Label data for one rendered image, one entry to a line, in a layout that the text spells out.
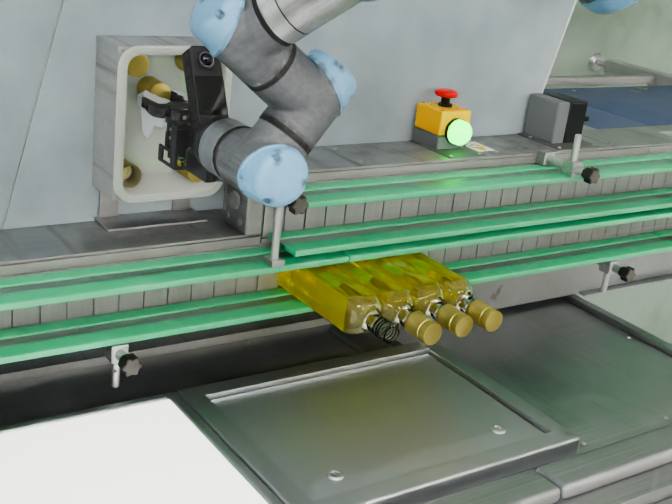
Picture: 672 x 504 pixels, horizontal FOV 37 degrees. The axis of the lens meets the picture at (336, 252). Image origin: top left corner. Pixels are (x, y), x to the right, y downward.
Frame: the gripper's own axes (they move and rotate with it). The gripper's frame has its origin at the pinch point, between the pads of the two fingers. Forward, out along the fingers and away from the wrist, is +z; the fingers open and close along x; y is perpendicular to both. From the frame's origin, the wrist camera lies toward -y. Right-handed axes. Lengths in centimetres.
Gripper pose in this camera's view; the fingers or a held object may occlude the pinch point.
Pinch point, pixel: (158, 93)
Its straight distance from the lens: 148.9
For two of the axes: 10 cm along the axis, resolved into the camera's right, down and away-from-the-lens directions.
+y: -1.3, 9.3, 3.4
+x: 8.2, -0.9, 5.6
